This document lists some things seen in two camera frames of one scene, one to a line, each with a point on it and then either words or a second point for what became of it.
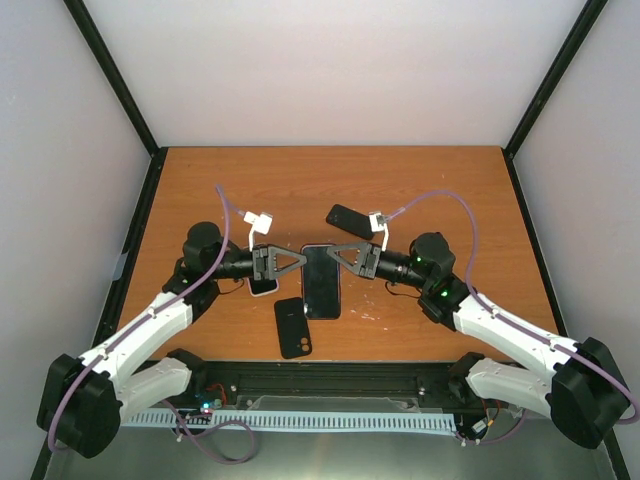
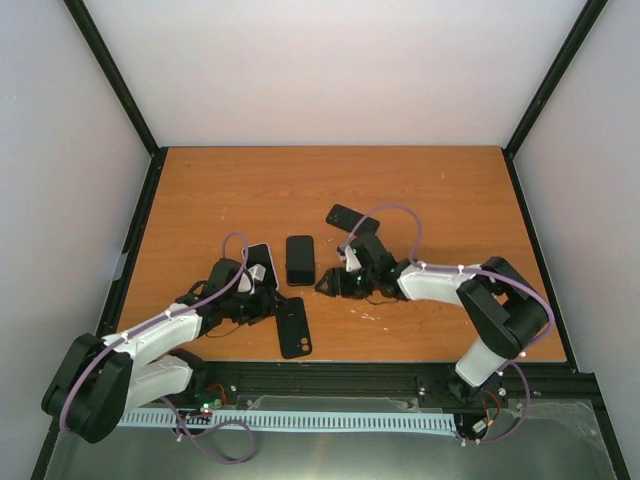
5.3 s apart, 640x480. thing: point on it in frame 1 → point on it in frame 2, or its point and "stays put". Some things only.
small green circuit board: x=207 y=406 stays put
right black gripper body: x=404 y=276 → x=358 y=287
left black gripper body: x=223 y=271 → x=248 y=311
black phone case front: x=293 y=327 stays put
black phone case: x=350 y=221 stays put
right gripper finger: x=364 y=250 → x=322 y=286
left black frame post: x=107 y=63 stays put
